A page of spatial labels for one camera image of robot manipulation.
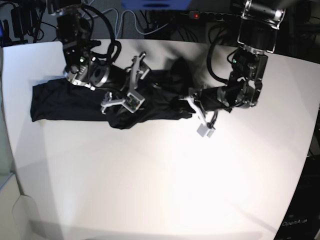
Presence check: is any black long-sleeve T-shirt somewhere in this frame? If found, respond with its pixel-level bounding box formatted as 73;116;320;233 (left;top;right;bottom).
29;56;201;131

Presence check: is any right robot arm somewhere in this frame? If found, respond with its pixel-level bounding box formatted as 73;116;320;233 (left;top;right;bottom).
46;0;151;114

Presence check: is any blue plastic box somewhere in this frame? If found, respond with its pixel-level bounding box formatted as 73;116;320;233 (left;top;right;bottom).
121;0;192;11

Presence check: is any black power adapter brick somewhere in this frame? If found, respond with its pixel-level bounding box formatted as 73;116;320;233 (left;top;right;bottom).
10;4;32;39

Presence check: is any black power strip red switch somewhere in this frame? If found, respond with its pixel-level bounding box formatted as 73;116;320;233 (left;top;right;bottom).
187;11;241;23

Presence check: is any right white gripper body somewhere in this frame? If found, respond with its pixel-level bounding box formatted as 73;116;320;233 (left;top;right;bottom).
100;51;151;115

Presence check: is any black OpenArm equipment case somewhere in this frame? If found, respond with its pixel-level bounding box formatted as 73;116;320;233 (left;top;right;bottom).
274;155;320;240

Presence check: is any light blue cable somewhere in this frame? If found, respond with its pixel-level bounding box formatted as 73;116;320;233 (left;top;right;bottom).
99;8;151;40

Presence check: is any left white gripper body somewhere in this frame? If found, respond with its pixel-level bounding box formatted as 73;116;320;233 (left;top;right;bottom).
179;87;230;138

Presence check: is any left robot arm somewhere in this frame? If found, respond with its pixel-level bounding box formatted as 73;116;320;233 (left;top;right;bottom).
177;0;290;137

